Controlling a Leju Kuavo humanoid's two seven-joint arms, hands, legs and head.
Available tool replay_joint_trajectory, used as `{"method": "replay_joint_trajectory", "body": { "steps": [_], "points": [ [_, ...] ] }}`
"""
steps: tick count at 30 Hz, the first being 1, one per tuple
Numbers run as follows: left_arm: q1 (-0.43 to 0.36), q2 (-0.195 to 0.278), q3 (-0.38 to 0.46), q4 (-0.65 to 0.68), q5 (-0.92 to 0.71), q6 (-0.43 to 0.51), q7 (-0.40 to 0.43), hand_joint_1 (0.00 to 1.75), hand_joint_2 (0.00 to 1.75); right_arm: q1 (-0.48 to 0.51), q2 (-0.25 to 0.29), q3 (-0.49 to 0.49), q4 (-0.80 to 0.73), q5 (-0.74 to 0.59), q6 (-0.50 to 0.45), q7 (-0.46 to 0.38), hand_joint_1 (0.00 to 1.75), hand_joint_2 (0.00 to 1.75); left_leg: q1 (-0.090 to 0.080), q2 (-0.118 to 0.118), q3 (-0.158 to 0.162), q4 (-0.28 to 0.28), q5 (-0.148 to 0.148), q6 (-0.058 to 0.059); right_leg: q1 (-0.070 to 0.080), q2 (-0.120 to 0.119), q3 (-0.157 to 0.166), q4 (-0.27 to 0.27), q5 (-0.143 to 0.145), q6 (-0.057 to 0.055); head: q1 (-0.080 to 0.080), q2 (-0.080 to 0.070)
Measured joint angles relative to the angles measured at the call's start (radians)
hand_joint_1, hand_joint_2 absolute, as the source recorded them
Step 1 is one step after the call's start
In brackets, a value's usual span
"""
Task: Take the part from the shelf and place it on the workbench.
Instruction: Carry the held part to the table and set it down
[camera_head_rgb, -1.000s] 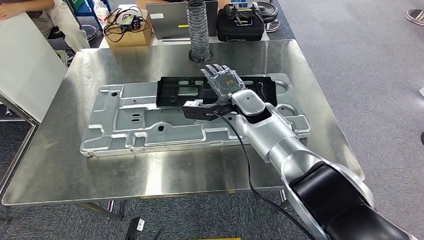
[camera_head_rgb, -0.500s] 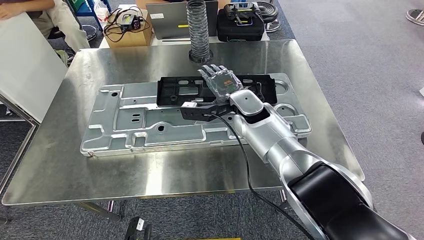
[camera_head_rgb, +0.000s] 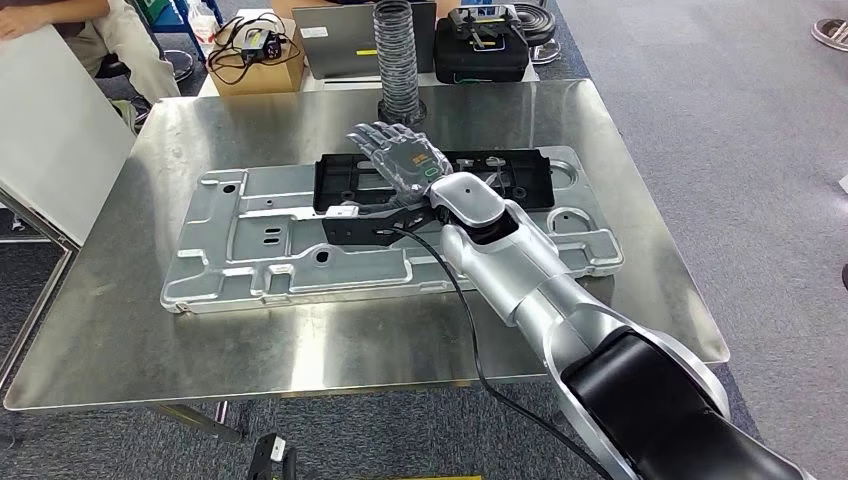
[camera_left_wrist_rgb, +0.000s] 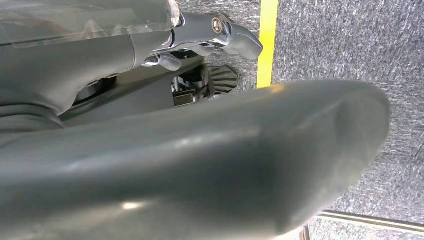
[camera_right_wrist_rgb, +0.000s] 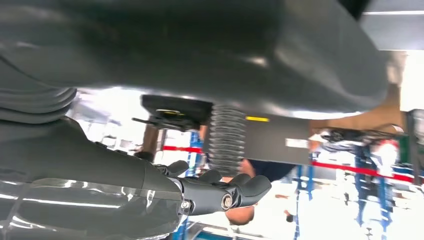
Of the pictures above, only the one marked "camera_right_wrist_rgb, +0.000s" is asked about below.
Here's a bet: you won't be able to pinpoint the black tool case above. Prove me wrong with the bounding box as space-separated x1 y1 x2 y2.
131 94 214 132

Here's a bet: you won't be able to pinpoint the grey flat equipment case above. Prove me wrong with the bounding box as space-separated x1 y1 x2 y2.
202 112 313 166

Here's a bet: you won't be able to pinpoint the person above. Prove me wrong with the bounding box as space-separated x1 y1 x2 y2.
224 158 296 227

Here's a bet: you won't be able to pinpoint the red barrier belt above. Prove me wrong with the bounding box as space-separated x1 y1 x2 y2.
161 145 416 184

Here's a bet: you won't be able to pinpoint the blue metal cart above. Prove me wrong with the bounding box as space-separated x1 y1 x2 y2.
353 145 397 234

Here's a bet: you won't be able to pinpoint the grey corrugated hose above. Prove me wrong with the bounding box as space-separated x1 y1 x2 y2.
207 104 248 177

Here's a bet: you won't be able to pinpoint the tangled black cables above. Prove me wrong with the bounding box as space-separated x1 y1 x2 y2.
318 127 400 148

